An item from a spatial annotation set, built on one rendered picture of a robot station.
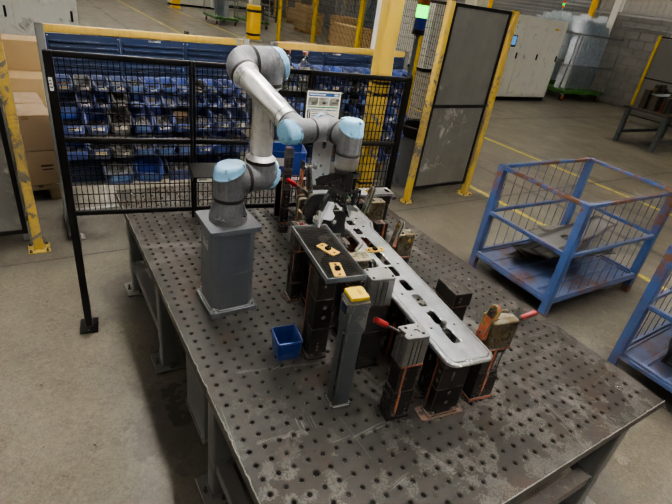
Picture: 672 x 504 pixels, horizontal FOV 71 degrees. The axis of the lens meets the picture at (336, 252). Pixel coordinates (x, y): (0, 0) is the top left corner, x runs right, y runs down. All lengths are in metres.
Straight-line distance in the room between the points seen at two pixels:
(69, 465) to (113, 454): 0.17
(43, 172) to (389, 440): 3.89
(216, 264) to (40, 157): 3.04
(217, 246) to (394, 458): 0.99
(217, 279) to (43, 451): 1.15
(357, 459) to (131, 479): 1.16
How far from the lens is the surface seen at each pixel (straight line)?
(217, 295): 2.00
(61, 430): 2.67
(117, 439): 2.57
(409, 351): 1.51
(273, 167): 1.89
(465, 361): 1.56
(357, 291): 1.44
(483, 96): 5.58
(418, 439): 1.69
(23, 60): 6.35
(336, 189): 1.51
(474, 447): 1.74
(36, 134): 4.69
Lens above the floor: 1.95
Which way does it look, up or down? 29 degrees down
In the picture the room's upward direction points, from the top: 9 degrees clockwise
